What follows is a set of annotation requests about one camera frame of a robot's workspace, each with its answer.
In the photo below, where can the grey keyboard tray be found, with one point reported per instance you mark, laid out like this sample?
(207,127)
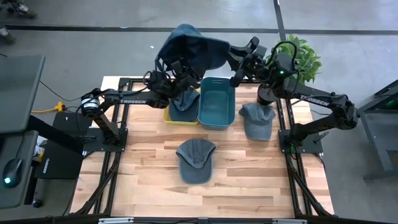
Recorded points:
(26,146)

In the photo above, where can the yellow plastic bin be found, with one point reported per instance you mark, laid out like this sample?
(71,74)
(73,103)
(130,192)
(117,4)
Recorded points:
(165,119)

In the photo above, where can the silver metal bracket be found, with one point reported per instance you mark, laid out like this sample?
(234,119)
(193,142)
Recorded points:
(289,221)
(115,220)

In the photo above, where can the white and yellow packet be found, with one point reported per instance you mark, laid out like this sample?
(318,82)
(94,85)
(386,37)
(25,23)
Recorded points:
(38,152)

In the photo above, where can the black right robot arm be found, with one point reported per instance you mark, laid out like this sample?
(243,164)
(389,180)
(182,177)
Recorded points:
(314,99)

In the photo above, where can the light grey denim cap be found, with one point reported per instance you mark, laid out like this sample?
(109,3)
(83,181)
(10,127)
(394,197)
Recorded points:
(257,127)

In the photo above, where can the person's foot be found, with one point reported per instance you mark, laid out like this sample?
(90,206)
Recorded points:
(6,35)
(23,9)

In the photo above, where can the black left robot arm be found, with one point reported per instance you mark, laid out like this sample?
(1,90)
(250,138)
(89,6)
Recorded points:
(133,101)

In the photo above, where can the black desk crossbar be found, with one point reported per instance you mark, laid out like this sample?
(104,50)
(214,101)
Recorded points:
(53,133)

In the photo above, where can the black Trossen controller box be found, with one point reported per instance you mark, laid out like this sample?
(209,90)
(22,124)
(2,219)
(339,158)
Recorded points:
(59,165)

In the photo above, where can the black metal rig frame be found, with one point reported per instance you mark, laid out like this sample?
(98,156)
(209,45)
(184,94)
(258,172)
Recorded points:
(125,82)

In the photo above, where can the dark grey desk top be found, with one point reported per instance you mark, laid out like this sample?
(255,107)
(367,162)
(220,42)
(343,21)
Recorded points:
(18,93)

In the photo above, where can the black computer mouse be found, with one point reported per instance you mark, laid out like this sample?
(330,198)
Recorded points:
(14,169)

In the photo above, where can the black caster wheel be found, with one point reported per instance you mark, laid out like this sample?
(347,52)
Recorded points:
(37,203)

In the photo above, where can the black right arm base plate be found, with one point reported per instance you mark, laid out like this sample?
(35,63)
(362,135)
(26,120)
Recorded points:
(308,148)

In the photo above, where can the grey-blue denim cap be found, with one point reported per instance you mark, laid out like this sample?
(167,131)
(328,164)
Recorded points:
(196,168)

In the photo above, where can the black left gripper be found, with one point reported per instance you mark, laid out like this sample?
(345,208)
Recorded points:
(186,84)

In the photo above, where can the grey metal side table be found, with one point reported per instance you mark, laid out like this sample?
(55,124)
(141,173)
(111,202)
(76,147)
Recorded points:
(377,149)

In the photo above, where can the teal plastic bin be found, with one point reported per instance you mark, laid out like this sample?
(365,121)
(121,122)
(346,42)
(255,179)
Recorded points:
(216,105)

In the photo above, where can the navy blue denim cap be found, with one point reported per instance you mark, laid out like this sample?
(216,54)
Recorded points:
(192,46)

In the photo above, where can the green leafy plant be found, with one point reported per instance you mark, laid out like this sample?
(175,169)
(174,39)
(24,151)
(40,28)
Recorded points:
(306,62)

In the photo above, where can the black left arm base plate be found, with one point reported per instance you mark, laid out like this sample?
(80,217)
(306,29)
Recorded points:
(93,144)

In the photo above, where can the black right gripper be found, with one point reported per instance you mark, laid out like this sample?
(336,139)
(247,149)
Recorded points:
(259,67)

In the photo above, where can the dark slate denim cap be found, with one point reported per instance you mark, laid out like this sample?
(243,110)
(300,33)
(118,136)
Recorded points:
(183,113)

